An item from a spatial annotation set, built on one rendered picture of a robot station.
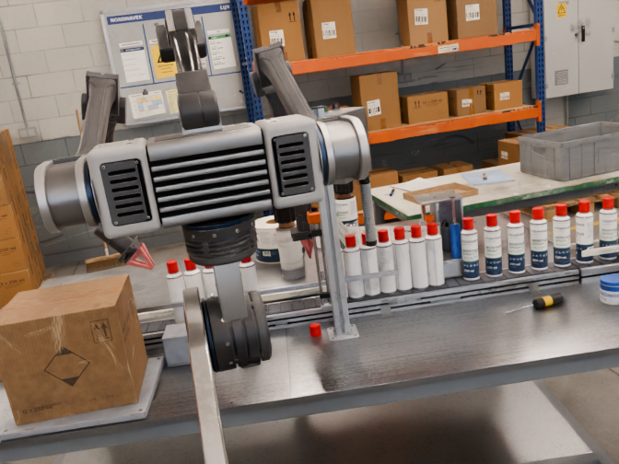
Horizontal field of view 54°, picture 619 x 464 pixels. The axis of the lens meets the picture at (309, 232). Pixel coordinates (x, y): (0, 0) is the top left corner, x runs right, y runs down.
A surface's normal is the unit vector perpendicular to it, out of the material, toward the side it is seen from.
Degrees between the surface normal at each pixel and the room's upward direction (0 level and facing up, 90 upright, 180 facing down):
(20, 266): 90
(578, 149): 90
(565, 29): 90
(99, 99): 37
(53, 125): 90
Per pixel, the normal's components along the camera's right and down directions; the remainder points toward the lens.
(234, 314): 0.22, 0.24
